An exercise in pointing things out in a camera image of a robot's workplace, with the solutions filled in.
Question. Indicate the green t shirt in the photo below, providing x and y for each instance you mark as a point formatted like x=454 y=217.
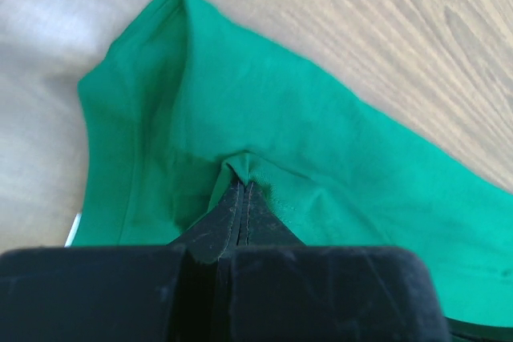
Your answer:
x=185 y=100

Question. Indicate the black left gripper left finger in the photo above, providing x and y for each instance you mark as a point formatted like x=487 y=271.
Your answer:
x=173 y=292

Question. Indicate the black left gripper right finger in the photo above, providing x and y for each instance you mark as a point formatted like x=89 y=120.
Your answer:
x=283 y=291

